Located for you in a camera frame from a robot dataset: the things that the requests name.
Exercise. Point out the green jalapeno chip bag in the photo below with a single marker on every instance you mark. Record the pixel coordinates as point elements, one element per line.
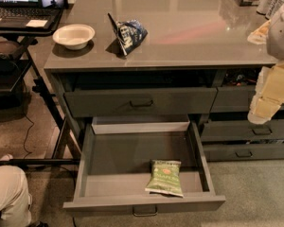
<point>165,178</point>

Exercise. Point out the grey top right drawer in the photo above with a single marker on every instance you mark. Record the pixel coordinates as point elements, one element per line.
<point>233,99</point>

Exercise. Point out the white paper bowl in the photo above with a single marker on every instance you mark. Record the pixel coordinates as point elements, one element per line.
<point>74,37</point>

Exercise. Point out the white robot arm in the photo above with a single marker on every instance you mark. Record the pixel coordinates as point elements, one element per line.
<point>275,40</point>

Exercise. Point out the blue crumpled chip bag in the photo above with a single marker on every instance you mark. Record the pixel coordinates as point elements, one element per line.
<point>130,34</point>

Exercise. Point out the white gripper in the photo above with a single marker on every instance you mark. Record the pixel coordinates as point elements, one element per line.
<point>281,37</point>

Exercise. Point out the grey middle right drawer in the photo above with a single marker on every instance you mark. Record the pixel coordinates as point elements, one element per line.
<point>238,130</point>

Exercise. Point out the black laptop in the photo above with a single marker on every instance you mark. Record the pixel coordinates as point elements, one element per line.
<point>26,15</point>

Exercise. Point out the open grey middle drawer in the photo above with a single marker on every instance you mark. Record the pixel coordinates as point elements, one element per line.
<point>115,168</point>

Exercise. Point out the black laptop stand cart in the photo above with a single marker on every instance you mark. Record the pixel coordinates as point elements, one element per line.
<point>22,61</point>

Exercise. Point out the black smartphone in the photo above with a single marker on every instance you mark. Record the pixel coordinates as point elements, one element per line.
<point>53,4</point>

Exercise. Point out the grey top left drawer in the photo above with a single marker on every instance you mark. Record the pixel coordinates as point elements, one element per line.
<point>86,103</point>

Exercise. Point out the grey counter cabinet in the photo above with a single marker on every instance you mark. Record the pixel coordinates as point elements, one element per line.
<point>190,43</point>

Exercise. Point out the grey bottom right drawer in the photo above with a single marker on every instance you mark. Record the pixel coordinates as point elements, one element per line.
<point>214,153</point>

